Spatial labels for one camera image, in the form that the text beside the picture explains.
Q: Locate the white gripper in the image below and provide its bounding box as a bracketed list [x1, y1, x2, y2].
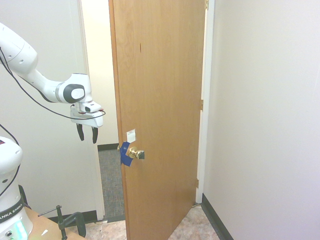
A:
[69, 103, 104, 145]

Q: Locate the brass door knob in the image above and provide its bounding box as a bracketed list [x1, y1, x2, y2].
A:
[127, 146, 146, 161]

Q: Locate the wooden door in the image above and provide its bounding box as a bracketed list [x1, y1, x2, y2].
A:
[108, 0, 207, 240]

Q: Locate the white paper label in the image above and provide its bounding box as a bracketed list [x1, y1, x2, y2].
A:
[125, 128, 137, 142]

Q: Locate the blue tape strip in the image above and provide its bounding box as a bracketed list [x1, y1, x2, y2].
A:
[119, 141, 134, 168]

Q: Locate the black metal clamp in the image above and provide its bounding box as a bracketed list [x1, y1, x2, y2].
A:
[37, 204, 87, 240]

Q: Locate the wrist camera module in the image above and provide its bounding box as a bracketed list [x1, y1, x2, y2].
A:
[84, 101, 103, 113]

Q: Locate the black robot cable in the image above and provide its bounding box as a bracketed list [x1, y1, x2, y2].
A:
[0, 46, 107, 198]

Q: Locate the white door frame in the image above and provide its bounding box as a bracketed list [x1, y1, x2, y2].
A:
[76, 0, 216, 222]

